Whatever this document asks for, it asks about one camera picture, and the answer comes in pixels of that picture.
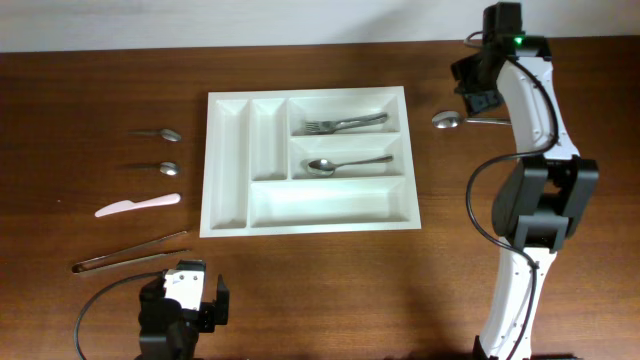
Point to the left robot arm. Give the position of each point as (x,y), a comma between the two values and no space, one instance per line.
(173,314)

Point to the small metal teaspoon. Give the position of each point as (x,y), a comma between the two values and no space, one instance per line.
(164,133)
(166,168)

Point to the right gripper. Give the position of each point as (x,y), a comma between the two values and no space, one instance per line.
(480,100)

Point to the small metal teaspoon lower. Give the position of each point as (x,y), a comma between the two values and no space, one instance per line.
(166,168)

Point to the large metal spoon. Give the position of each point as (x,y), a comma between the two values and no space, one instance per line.
(326,168)
(452,119)

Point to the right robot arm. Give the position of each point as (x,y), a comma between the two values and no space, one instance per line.
(541,203)

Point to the white plastic cutlery tray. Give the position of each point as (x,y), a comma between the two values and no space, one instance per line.
(255,182)

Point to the pink plastic knife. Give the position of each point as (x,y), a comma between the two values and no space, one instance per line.
(128,205)

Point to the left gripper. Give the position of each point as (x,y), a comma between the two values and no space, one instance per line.
(204,310)

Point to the metal kitchen tongs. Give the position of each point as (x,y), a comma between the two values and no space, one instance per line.
(127,256)

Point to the small metal teaspoon upper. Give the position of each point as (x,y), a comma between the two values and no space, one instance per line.
(164,133)

